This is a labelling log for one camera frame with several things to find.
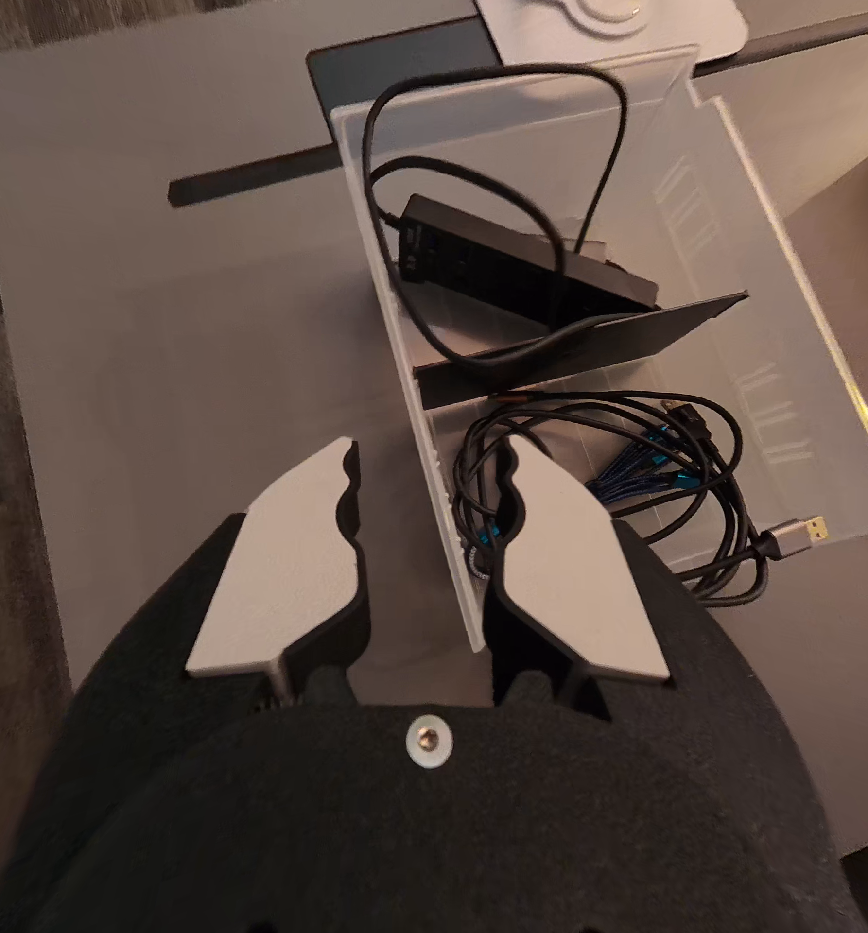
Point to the white stand base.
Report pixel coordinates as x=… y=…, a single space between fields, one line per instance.
x=536 y=29

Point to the clear plastic bin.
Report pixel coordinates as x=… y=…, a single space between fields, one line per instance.
x=769 y=291

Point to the black plastic divider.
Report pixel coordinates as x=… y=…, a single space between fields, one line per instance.
x=587 y=342

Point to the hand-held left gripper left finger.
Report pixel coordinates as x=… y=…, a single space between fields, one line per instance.
x=281 y=583

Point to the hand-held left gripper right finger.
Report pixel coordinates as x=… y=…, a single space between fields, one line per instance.
x=580 y=583

